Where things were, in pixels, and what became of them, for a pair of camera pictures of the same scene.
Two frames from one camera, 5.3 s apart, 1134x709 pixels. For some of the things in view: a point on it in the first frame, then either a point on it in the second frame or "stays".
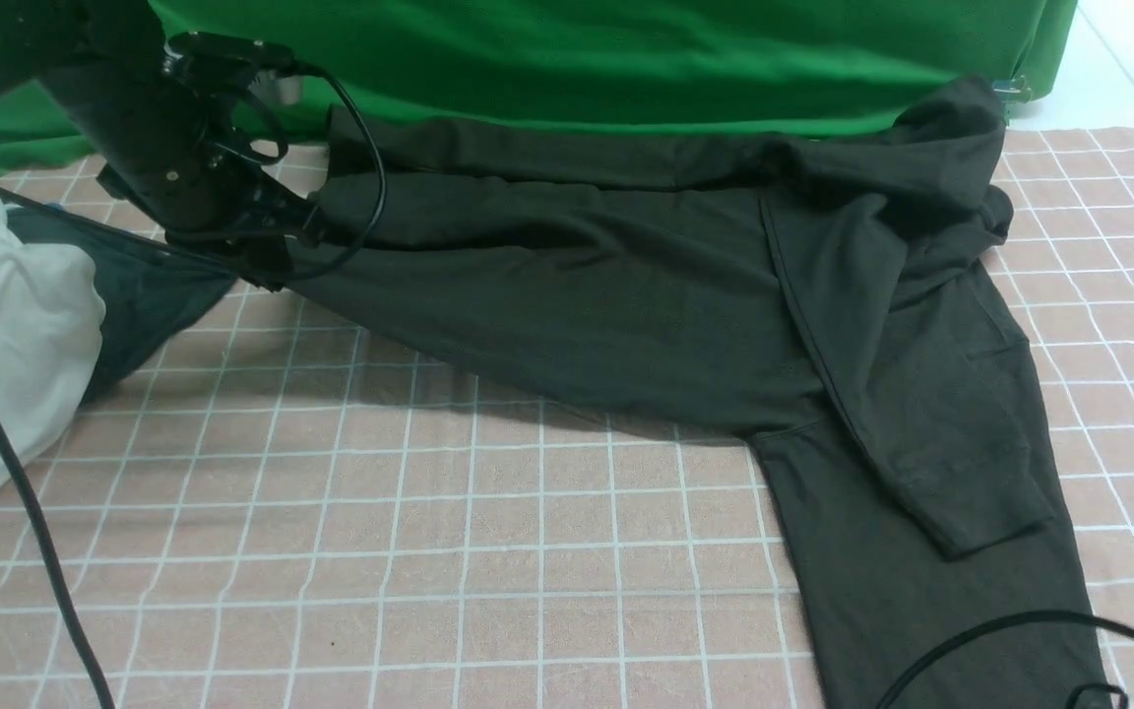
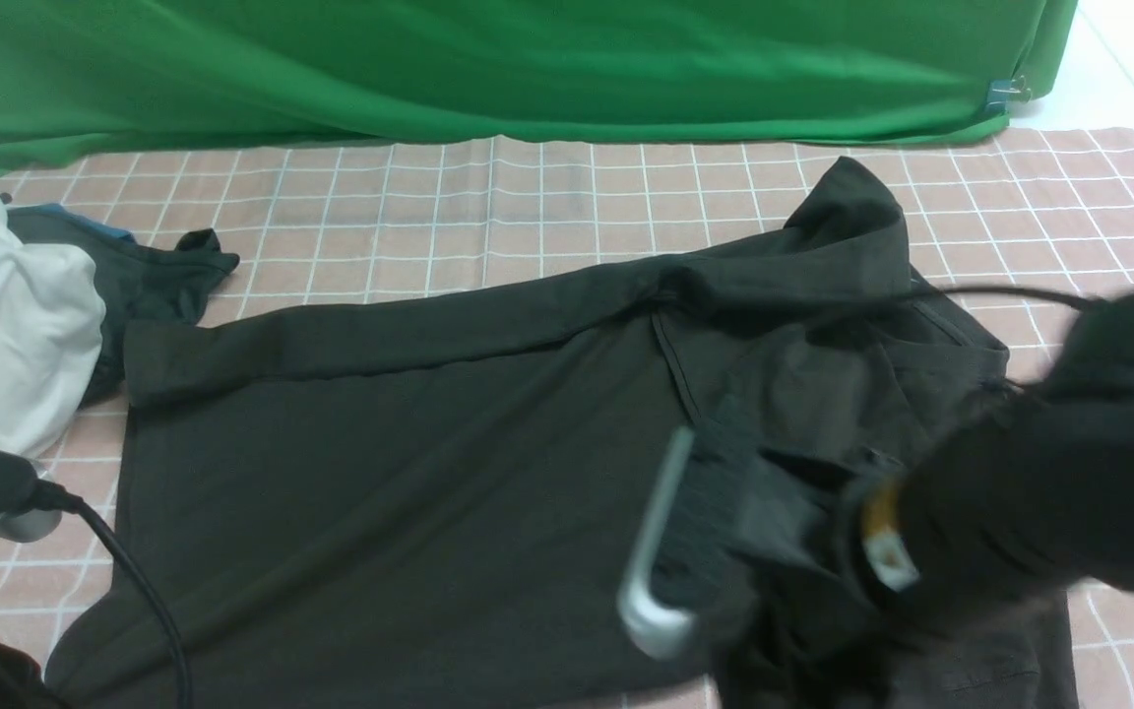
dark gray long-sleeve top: x=836 y=300 → x=632 y=492
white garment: x=36 y=306 stays
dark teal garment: x=148 y=294 stays
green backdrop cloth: x=682 y=66 stays
